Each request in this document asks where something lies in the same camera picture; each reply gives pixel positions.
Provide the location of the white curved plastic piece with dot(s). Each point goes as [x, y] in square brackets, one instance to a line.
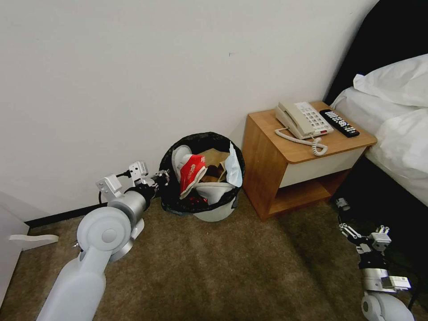
[180, 154]

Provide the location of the black remote control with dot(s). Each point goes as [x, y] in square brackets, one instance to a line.
[339, 123]

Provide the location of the white disposable bowl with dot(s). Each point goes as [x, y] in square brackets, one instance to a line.
[214, 190]

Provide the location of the black bed base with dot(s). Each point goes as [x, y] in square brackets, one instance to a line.
[384, 204]

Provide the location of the small white grey litter piece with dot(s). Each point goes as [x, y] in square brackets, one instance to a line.
[342, 203]

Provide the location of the white round trash bin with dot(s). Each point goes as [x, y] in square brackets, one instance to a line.
[215, 210]

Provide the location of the brown paper bag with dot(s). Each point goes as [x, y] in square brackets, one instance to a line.
[214, 158]

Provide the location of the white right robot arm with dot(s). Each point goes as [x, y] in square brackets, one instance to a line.
[384, 307]

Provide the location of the white duvet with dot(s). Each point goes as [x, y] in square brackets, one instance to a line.
[401, 140]

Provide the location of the white paper strip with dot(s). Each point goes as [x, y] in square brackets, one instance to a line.
[33, 238]

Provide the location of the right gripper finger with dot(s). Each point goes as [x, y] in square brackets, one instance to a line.
[351, 234]

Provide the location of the red white snack packet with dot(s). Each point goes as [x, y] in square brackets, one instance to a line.
[190, 170]

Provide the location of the black bed headboard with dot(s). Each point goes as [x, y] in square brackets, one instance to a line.
[384, 40]

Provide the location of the wooden nightstand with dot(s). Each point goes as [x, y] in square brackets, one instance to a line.
[264, 150]

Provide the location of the black baseboard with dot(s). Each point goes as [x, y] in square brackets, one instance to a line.
[60, 215]

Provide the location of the beige desk telephone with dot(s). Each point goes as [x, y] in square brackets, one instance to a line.
[306, 117]

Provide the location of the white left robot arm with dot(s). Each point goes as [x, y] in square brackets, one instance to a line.
[100, 234]

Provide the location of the white nightstand drawer front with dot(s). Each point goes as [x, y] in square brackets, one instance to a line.
[321, 167]

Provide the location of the white pillow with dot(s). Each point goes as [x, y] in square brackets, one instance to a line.
[398, 80]

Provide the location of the black plastic bin liner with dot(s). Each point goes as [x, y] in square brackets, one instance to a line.
[200, 136]

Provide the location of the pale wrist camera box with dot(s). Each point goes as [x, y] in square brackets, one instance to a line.
[138, 170]
[381, 239]

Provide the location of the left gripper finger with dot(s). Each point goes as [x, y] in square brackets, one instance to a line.
[159, 183]
[163, 174]

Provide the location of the shiny red wrapper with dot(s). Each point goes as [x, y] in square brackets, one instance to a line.
[198, 200]

